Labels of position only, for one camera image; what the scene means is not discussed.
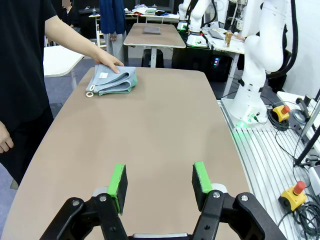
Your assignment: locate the black grip handle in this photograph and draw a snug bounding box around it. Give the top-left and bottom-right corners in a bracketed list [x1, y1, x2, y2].
[295, 94, 313, 118]

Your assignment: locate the black slanted stand pole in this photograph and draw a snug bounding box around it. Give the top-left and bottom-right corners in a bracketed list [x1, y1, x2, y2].
[294, 88, 320, 168]

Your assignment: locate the black cable bundle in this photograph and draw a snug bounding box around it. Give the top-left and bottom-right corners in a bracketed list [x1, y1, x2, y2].
[277, 199, 320, 240]

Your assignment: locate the person in blue top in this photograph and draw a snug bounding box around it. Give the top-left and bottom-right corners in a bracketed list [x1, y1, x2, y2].
[98, 0, 128, 61]

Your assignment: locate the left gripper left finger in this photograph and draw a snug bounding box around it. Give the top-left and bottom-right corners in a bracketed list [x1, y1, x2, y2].
[39, 163, 129, 240]

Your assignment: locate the green terry towel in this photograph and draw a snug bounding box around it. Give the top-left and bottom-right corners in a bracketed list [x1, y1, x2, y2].
[98, 74, 139, 97]

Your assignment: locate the dark grey folded towel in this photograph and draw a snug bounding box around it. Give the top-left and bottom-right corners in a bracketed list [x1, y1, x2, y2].
[142, 26, 162, 36]

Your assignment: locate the grey-blue terry towel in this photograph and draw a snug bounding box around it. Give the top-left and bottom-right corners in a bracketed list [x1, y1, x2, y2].
[85, 64, 138, 98]

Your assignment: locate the black computer with lights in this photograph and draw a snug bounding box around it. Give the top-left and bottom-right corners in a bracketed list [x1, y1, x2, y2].
[172, 47, 235, 83]

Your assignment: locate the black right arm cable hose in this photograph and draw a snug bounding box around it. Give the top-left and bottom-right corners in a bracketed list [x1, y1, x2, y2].
[264, 0, 300, 78]

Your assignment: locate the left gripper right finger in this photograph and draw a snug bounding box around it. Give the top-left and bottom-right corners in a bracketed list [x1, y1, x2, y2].
[191, 161, 287, 240]

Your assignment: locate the person in black t-shirt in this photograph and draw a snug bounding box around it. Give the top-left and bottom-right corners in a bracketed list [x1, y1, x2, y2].
[0, 0, 59, 187]

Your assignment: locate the brown background table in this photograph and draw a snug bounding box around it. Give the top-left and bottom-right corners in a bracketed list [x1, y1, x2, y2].
[123, 22, 187, 69]

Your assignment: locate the white cluttered desk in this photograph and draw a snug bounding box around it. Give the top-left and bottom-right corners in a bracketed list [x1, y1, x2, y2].
[201, 24, 246, 97]

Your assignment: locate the white table with rounded corners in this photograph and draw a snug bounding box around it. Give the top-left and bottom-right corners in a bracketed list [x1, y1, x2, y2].
[43, 44, 85, 91]

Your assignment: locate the person's right hand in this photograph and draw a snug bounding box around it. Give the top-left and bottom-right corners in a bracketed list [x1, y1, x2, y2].
[0, 121, 15, 154]

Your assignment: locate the person's left forearm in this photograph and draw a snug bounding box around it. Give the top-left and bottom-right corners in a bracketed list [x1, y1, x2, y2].
[71, 32, 103, 63]

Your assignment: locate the black cable coil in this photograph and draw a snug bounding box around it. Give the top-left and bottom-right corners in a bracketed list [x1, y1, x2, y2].
[266, 108, 291, 132]

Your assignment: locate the aluminium slotted base plate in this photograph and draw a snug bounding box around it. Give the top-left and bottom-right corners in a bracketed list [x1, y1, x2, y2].
[216, 98, 320, 240]

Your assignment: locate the yellow emergency stop button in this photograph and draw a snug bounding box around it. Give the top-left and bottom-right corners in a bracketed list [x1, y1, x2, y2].
[271, 104, 291, 123]
[278, 180, 308, 213]

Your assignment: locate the seated person in black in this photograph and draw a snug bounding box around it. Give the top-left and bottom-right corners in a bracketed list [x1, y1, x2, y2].
[60, 0, 82, 33]

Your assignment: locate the person's left hand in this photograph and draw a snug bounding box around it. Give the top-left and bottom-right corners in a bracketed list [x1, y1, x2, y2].
[92, 48, 125, 75]

